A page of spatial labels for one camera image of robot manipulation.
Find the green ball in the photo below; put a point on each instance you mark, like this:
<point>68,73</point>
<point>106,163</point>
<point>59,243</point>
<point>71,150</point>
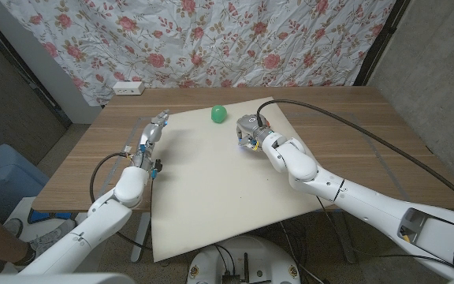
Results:
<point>218,114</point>

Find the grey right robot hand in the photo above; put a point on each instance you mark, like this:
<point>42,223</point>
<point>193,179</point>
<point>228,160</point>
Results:
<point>250,126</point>

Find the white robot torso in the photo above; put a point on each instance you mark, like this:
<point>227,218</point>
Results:
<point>53,279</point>

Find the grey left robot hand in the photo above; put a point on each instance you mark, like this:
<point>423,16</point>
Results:
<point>150,134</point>

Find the wooden table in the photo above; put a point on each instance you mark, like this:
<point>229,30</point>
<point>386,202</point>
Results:
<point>369,118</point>

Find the grey sneaker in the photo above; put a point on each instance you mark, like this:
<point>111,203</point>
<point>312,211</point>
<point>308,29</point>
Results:
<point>49,238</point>

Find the white table leg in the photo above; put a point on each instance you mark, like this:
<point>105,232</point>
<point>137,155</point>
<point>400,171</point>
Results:
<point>140,236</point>

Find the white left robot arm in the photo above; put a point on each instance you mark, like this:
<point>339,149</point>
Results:
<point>93,225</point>

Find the floral backdrop cloth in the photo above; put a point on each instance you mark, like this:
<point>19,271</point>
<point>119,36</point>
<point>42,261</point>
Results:
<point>195,43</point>

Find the black backdrop stand pole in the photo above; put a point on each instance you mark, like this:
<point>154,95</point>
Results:
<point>380,43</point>
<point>26,75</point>

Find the white power strip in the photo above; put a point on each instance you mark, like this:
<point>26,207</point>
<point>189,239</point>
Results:
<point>128,88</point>

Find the blue storage bin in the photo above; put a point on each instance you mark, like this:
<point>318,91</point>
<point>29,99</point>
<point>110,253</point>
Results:
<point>6,177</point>

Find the cream foam board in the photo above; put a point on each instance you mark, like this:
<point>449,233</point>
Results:
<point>211,197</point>

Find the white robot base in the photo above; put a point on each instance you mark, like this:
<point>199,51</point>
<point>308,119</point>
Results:
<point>258,260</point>

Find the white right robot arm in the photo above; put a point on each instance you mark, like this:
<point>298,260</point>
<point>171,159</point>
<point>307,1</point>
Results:
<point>369,205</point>

